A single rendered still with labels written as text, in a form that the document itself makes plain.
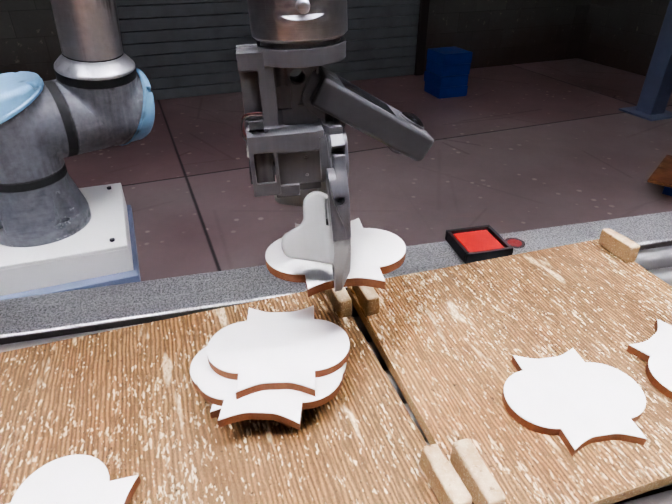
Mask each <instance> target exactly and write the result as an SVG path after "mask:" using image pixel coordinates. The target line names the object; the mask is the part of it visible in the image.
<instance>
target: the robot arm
mask: <svg viewBox="0 0 672 504"><path fill-rule="evenodd" d="M50 1H51V5H52V10H53V15H54V19H55V24H56V28H57V33H58V37H59V42H60V46H61V51H62V54H61V55H60V56H59V57H58V58H57V60H56V61H55V62H54V71H55V75H56V79H54V80H48V81H43V80H42V78H40V76H39V75H38V74H36V73H34V72H29V71H19V72H16V73H14V72H8V73H3V74H0V245H4V246H8V247H35V246H41V245H46V244H50V243H54V242H57V241H60V240H63V239H65V238H68V237H70V236H72V235H74V234H76V233H77V232H79V231H80V230H82V229H83V228H84V227H85V226H86V225H87V224H88V223H89V222H90V220H91V211H90V208H89V204H88V202H87V200H86V198H85V197H84V195H83V194H82V193H81V191H80V190H79V188H78V187H77V186H76V184H75V183H74V181H73V180H72V179H71V177H70V176H69V174H68V172H67V168H66V165H65V161H64V158H66V157H70V156H74V155H79V154H83V153H87V152H92V151H96V150H100V149H105V148H109V147H113V146H118V145H121V146H123V145H127V144H129V143H131V142H133V141H137V140H141V139H143V138H145V137H146V136H147V135H148V134H149V133H150V132H151V130H152V127H153V124H154V119H155V103H154V96H153V93H152V92H151V85H150V83H149V81H148V79H147V77H146V75H145V74H144V73H143V72H142V71H141V70H140V69H138V68H136V66H135V62H134V61H133V60H132V59H131V58H130V57H129V56H127V55H126V54H125V53H124V52H123V47H122V40H121V33H120V26H119V19H118V13H117V6H116V0H50ZM247 3H248V11H249V19H250V27H251V35H252V37H253V38H255V39H256V40H258V41H256V43H257V44H243V45H236V58H237V66H238V73H239V76H240V84H241V91H242V99H243V106H244V113H245V114H244V115H243V116H242V122H241V131H242V137H243V139H244V140H245V141H246V152H247V158H249V159H250V160H249V172H250V180H251V184H253V189H254V196H255V197H261V196H270V195H274V198H275V200H276V201H277V202H278V203H280V204H285V205H293V206H302V207H303V221H302V223H301V224H300V225H299V226H297V227H295V228H294V229H292V230H291V231H289V232H288V233H286V234H285V235H284V236H283V237H282V240H281V248H282V251H283V253H284V254H285V255H286V256H287V257H289V258H292V259H299V260H307V261H314V262H321V263H328V264H332V270H333V279H334V290H335V292H337V291H341V290H342V289H343V287H344V284H345V282H346V280H347V277H348V275H349V273H350V264H351V218H350V197H349V186H348V176H349V155H348V142H347V135H346V131H345V129H344V127H345V125H346V124H348V125H349V126H351V127H353V128H355V129H357V130H359V131H361V132H362V133H364V134H366V135H368V136H370V137H372V138H374V139H376V140H377V141H379V142H381V143H383V144H385V145H386V146H387V147H388V148H389V149H390V150H391V151H392V152H394V153H397V154H403V155H405V156H407V157H409V158H411V159H413V160H415V161H421V160H422V159H423V158H424V157H425V155H426V154H427V152H428V151H429V150H430V148H431V147H432V145H433V143H434V140H433V138H432V137H431V135H430V134H429V133H428V132H427V131H426V130H425V129H424V128H425V127H424V126H423V124H422V122H421V120H420V119H419V118H418V117H417V116H416V115H414V114H412V113H409V112H402V111H401V112H400V111H399V110H397V109H395V108H394V107H392V106H390V105H388V104H387V103H385V102H383V101H381V100H380V99H378V98H376V97H375V96H373V95H371V94H369V93H368V92H366V91H364V90H362V89H361V88H359V87H357V86H356V85H354V84H352V83H350V82H349V81H347V80H345V79H343V78H342V77H340V76H338V75H336V74H335V73H333V72H331V71H330V70H328V69H326V68H324V67H323V65H328V64H332V63H336V62H339V61H341V60H343V59H344V58H345V57H346V39H345V37H343V35H344V34H345V33H346V32H347V31H348V17H347V0H247ZM294 69H301V73H300V74H299V75H298V76H295V77H293V76H290V73H291V71H292V70H294ZM244 120H245V124H246V133H245V130H244ZM275 175H276V181H275Z"/></svg>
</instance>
